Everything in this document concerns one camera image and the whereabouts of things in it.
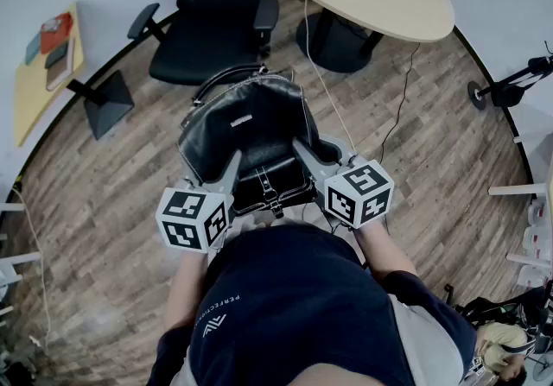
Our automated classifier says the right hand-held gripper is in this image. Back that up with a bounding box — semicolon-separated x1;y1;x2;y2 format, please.
292;136;396;231

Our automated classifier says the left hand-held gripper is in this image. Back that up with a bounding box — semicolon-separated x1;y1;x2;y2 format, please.
156;149;243;255

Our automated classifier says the black equipment pile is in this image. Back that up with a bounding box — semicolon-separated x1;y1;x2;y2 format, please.
443;283;553;345

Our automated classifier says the white shelf rack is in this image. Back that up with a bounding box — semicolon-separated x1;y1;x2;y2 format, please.
487;179;553;290

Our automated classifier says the person's right forearm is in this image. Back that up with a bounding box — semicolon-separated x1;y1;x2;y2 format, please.
353;219;418;287

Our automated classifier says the person's left forearm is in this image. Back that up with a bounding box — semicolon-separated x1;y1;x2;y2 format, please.
163;245;209;333

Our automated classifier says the black floor stand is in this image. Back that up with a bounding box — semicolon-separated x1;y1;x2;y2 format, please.
467;41;553;111

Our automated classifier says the red book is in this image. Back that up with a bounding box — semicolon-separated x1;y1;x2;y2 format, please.
40;11;74;55

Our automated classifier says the white cable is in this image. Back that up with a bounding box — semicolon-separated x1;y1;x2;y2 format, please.
302;0;360;155

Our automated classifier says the black leather handbag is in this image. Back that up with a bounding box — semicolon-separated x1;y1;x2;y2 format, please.
177;63;329;221

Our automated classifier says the white furniture frame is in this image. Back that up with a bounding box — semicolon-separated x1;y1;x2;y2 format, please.
0;200;42;319

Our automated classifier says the pale floor cable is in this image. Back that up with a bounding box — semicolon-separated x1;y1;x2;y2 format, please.
11;185;54;351

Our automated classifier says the thin black cable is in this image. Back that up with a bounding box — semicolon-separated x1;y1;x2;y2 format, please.
378;41;423;172

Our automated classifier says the dark green notebook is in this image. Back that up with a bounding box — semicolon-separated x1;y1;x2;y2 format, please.
44;41;71;71

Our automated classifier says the black mesh office chair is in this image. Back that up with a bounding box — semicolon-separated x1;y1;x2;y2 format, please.
127;0;281;86

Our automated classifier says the person's dark shirt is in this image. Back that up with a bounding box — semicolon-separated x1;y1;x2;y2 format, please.
146;219;479;386

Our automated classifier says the teal book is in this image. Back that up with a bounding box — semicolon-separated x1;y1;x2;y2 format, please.
24;35;45;67

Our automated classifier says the yellow side table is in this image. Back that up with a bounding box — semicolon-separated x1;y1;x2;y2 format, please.
14;2;136;149

